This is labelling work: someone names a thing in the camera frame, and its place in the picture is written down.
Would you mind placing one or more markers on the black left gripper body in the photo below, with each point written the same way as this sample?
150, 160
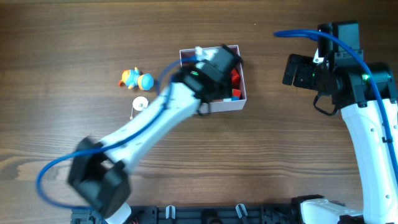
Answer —
225, 91

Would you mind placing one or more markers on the red toy fire truck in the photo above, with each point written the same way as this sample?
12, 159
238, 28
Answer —
235, 79

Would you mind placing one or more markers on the white box pink interior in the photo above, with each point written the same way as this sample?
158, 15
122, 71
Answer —
228, 104

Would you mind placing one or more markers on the white wooden rattle drum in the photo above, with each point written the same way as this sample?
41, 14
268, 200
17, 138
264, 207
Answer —
139, 104

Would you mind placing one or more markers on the blue orange penguin toy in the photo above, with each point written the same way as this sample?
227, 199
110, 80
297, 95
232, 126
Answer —
134, 78

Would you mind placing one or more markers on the colourful puzzle cube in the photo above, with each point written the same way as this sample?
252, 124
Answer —
235, 95

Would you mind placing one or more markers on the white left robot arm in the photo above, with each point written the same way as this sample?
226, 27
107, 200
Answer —
100, 170

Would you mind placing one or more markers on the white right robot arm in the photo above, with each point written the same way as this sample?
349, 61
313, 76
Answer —
373, 131

